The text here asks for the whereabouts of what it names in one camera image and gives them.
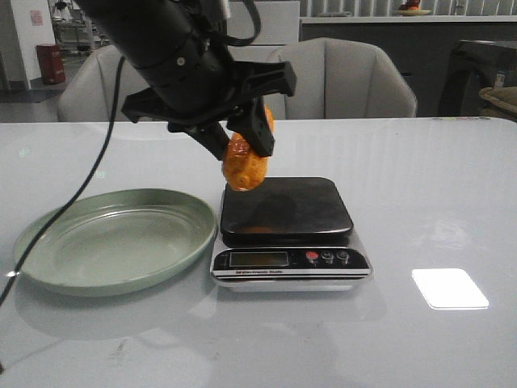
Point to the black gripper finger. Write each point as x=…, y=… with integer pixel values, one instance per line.
x=212, y=137
x=250, y=121

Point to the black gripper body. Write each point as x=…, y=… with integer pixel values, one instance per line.
x=206, y=90

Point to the orange corn cob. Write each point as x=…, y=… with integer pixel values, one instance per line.
x=242, y=168

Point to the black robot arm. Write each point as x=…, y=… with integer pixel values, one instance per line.
x=181, y=50

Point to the right grey upholstered chair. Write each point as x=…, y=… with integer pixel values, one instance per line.
x=341, y=79

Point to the grey upholstered chair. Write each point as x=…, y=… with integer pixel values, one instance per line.
x=341, y=79
x=89, y=95

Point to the left grey upholstered chair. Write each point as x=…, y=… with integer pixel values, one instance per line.
x=89, y=95

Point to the white drawer cabinet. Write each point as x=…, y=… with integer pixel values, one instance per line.
x=280, y=26

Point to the black electronic kitchen scale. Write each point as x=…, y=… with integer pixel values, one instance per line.
x=290, y=234

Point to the red trash bin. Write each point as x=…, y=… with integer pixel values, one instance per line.
x=50, y=62

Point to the light green plate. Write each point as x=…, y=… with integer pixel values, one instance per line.
x=121, y=242

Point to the fruit plate on counter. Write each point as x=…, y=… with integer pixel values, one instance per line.
x=411, y=8

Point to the grey counter with white top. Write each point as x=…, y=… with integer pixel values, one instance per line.
x=418, y=45

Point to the dark appliance at right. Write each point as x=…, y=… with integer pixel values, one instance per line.
x=472, y=66

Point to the tan cushion at right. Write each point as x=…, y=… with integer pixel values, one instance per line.
x=499, y=102

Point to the pink wall notice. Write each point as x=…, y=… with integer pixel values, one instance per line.
x=36, y=18

